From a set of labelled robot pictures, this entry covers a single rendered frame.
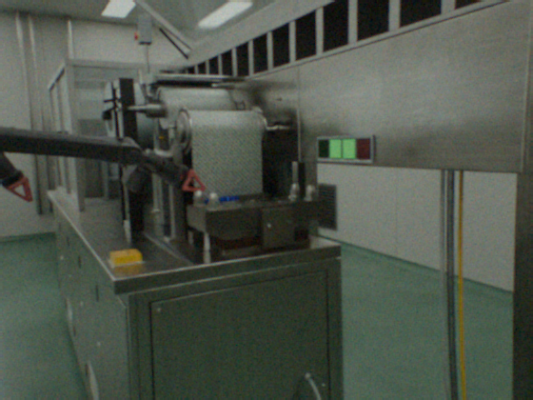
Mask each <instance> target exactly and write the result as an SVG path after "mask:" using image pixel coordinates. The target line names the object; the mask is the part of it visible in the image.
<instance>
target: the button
mask: <svg viewBox="0 0 533 400"><path fill-rule="evenodd" d="M110 260H111V263H112V264H114V265H119V264H125V263H131V262H142V254H141V253H140V252H139V250H122V251H112V252H111V253H110Z"/></svg>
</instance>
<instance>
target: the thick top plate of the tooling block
mask: <svg viewBox="0 0 533 400"><path fill-rule="evenodd" d="M305 198H306V196H305V195H301V196H296V197H292V196H289V195H284V196H275V197H269V198H268V199H260V200H250V201H224V202H219V205H220V209H218V210H209V209H208V203H206V205H205V206H193V205H188V206H187V220H188V225H189V226H191V227H194V228H195V229H197V230H200V231H202V232H205V233H208V232H215V231H228V230H239V229H246V228H253V227H260V210H265V209H273V208H280V207H288V206H291V207H293V222H300V221H304V222H306V221H312V220H319V219H326V218H328V210H327V199H324V198H319V197H316V198H317V199H316V200H305Z"/></svg>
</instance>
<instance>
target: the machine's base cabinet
mask: <svg viewBox="0 0 533 400"><path fill-rule="evenodd" d="M52 217H53V220H54V225H55V235H56V244H57V254H58V262H57V263H58V273H59V280H58V282H59V288H60V292H61V297H60V301H61V304H62V307H63V310H64V313H65V315H66V316H65V317H66V320H67V323H68V326H69V331H70V333H69V334H70V336H71V339H72V342H73V345H74V349H75V353H76V355H77V358H78V362H79V367H80V370H81V372H82V375H83V380H84V384H85V386H86V389H87V392H88V393H87V395H88V398H89V400H317V398H316V395H315V393H314V392H313V388H312V387H311V385H310V384H308V383H307V382H306V380H305V376H306V374H307V373H309V374H311V375H312V377H313V384H314V385H315V386H316V388H317V390H318V392H319V393H320V397H321V400H345V387H344V375H343V301H342V286H341V257H338V258H333V259H324V260H318V261H313V262H308V263H304V264H294V265H289V266H284V267H280V268H275V269H265V270H256V271H251V272H246V273H241V274H231V275H227V276H222V277H217V278H212V279H207V280H202V281H192V282H187V283H183V284H178V285H172V286H167V287H163V288H159V289H154V290H139V291H135V292H129V293H124V294H119V295H115V294H114V293H113V292H112V291H111V289H110V288H109V285H108V284H107V282H106V281H105V280H104V278H103V276H102V275H101V273H100V272H99V270H97V268H96V266H95V265H94V264H93V263H92V261H91V260H90V258H89V256H88V254H87V253H86V252H85V251H84V248H83V247H82V246H81V244H80V243H79V242H78V241H77V238H76V236H74V234H73V233H72V231H71V230H70V229H69V226H68V225H67V224H66V222H65V221H64V219H62V216H61V214H60V213H59V212H58V210H57V209H56V207H55V206H53V214H52Z"/></svg>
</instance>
